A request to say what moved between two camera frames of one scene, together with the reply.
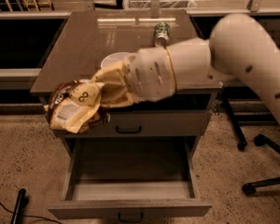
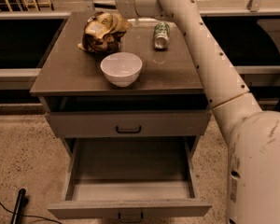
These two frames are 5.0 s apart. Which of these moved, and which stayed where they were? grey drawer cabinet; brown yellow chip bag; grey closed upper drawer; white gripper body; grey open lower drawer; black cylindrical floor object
Moved: white gripper body; brown yellow chip bag
Stayed: grey drawer cabinet; grey open lower drawer; black cylindrical floor object; grey closed upper drawer
